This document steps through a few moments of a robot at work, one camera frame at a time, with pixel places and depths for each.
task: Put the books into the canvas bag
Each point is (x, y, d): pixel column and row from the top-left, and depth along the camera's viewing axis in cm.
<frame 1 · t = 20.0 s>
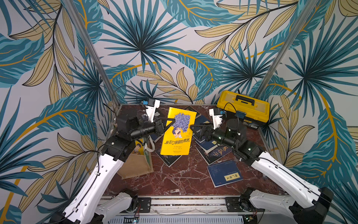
left hand: (173, 123, 59), fingers closed
right hand: (195, 125, 66), fingers open
yellow book purple hair: (177, 139, 63), point 34 cm above the table
green burlap Christmas bag: (136, 164, 79), point 10 cm above the table
yellow black toolbox: (252, 111, 97), point 16 cm above the table
dark Guiguzi book left: (168, 159, 90), point 2 cm above the table
dark Guiguzi book right: (213, 156, 92), point 2 cm above the table
blue book lower stack: (207, 146, 92), point 5 cm above the table
brown cover book: (190, 108, 119), on the table
blue book front right: (224, 173, 85), point 2 cm above the table

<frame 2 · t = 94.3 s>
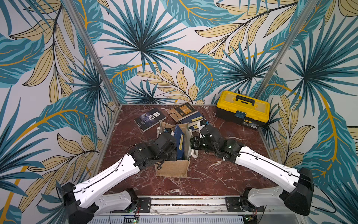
left hand: (175, 155, 70), fingers closed
right hand: (189, 140, 74), fingers closed
green burlap Christmas bag: (177, 169, 81), point 7 cm above the table
brown cover book: (182, 112, 115), point 2 cm above the table
blue book near bag: (179, 141, 78), point 19 cm above the table
dark wolf cover book: (148, 119, 110), on the table
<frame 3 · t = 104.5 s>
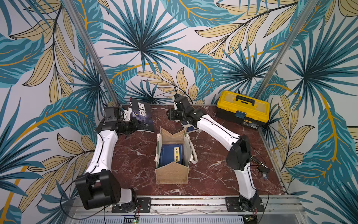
left hand: (143, 125, 79), fingers closed
right hand: (169, 112, 85), fingers open
blue book near bag: (172, 152, 85), point 9 cm above the table
dark wolf cover book: (142, 110, 87), point 24 cm above the table
small black gold connector: (261, 167, 87), point 2 cm above the table
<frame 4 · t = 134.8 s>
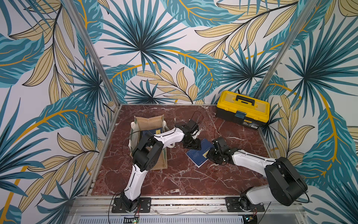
left hand: (197, 149, 91), fingers open
right hand: (206, 155, 91), fingers open
green burlap Christmas bag: (154, 124, 87), point 18 cm above the table
blue book middle stack: (198, 157, 92), on the table
